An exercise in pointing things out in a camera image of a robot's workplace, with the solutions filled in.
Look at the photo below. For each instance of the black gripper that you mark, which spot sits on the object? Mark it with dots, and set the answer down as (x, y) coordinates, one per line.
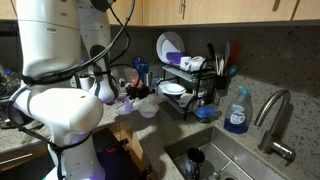
(135, 91)

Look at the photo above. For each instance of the clear plastic bowl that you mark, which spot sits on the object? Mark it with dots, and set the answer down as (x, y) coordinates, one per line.
(154, 100)

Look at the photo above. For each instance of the white ceramic bowl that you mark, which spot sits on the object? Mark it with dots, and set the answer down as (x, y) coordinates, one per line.
(149, 113)

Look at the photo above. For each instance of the purple plastic bowl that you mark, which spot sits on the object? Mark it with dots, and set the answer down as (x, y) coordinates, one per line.
(175, 57)

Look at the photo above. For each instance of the steel tumbler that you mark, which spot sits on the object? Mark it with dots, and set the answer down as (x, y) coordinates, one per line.
(148, 79)

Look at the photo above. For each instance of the orange plastic bag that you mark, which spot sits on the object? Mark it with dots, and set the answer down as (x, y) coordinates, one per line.
(136, 78)

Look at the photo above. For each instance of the blue water jug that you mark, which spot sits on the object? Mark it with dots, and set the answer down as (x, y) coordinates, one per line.
(142, 68)

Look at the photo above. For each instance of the round white dinner plate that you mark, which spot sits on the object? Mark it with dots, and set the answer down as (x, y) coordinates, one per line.
(171, 89)

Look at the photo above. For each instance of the large white platter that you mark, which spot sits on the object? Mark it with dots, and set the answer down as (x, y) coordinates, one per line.
(170, 41)

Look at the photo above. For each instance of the white mug with red print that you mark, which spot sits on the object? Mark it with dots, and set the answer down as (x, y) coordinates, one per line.
(196, 63)

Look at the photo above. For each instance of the blue sponge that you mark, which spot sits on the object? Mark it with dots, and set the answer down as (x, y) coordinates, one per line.
(206, 111)

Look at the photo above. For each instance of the utensil holder caddy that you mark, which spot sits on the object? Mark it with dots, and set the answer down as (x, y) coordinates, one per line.
(222, 85)

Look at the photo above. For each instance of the black kitchen utensil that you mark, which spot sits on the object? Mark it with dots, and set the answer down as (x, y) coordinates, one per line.
(211, 51)

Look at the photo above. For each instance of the light wooden utensils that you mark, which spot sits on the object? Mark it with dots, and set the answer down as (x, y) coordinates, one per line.
(219, 63)

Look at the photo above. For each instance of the black mug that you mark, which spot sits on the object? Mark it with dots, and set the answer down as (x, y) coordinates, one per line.
(194, 163)

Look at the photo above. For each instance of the small blue utensil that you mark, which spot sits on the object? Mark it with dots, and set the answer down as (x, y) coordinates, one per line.
(233, 70)

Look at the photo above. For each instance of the blue spatula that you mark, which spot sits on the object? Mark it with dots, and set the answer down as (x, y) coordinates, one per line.
(226, 50)

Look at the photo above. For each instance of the blue dish soap bottle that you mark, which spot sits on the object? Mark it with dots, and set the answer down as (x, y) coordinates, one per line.
(238, 113)

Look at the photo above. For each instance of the red spatula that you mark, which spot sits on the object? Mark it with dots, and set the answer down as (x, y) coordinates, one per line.
(234, 53)

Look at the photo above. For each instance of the metal spoon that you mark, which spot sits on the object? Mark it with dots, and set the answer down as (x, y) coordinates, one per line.
(220, 170)

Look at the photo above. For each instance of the steel kitchen sink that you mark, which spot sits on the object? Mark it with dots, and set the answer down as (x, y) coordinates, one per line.
(240, 156)

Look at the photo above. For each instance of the steel kitchen faucet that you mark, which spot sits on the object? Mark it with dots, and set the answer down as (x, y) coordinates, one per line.
(271, 110)

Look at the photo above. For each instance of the black kitchen appliance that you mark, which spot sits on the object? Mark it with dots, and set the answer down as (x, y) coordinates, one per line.
(6, 113)

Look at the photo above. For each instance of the wooden base cabinet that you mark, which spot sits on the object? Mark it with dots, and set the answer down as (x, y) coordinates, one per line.
(20, 160)

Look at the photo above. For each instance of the wooden wall cabinet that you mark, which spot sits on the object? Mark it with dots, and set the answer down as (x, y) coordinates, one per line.
(226, 11)

